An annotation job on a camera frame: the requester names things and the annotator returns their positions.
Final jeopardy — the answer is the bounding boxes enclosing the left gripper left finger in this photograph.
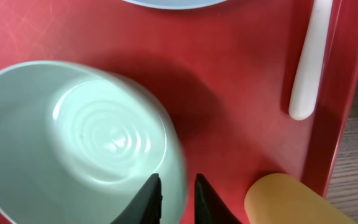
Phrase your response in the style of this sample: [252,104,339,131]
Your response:
[111,174,163,224]

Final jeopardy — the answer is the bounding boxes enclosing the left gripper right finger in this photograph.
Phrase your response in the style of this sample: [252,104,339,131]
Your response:
[194,174,242,224]

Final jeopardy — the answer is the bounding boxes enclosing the white plastic spoon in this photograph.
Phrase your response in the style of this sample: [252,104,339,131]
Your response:
[288,0,333,121]

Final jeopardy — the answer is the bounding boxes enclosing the light blue plate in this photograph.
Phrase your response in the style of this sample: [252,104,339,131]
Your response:
[123,0,226,10]

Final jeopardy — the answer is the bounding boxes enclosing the green bowl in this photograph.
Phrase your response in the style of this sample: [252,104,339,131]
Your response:
[0,60,187,223]

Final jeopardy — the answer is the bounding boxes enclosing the yellow plastic cup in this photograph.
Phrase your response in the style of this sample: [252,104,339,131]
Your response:
[244,173,356,224]

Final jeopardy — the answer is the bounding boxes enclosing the red plastic tray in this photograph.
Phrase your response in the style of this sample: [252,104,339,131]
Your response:
[0,0,358,223]

